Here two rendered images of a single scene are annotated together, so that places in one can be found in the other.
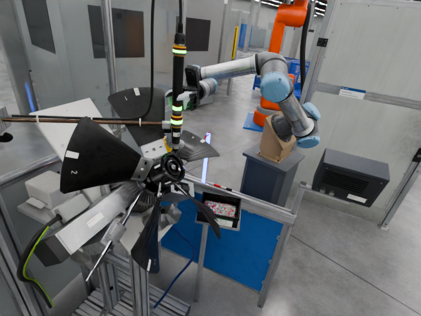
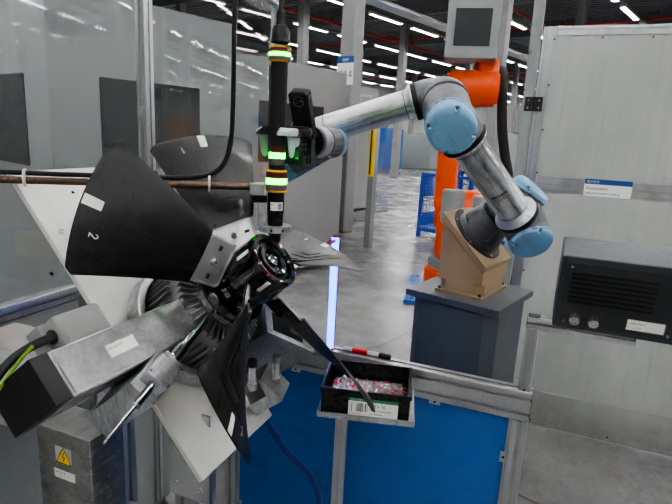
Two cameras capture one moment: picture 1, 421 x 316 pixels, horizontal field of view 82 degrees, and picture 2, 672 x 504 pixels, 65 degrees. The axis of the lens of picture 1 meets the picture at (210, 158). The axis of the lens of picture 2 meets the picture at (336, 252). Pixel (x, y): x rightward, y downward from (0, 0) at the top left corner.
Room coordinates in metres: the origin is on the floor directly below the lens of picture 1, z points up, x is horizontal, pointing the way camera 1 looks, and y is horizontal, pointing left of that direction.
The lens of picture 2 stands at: (-0.22, -0.01, 1.47)
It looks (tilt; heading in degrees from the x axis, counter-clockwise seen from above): 13 degrees down; 1
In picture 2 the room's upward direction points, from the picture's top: 3 degrees clockwise
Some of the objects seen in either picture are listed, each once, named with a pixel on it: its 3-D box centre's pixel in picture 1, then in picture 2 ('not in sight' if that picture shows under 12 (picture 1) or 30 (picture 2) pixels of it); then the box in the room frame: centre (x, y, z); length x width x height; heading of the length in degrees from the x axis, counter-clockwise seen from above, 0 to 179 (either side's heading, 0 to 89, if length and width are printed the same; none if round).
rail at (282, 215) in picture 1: (218, 192); (363, 367); (1.18, -0.07, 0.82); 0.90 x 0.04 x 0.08; 69
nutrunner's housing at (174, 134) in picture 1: (177, 94); (277, 131); (0.88, 0.15, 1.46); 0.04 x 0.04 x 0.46
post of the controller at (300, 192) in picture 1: (297, 198); (529, 352); (1.03, -0.48, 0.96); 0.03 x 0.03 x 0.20; 69
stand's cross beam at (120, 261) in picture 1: (121, 262); not in sight; (0.83, 0.40, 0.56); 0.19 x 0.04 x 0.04; 69
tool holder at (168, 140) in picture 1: (173, 133); (271, 207); (0.87, 0.16, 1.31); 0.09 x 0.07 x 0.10; 104
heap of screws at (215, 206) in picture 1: (219, 211); (368, 394); (1.00, -0.08, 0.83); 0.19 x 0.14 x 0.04; 84
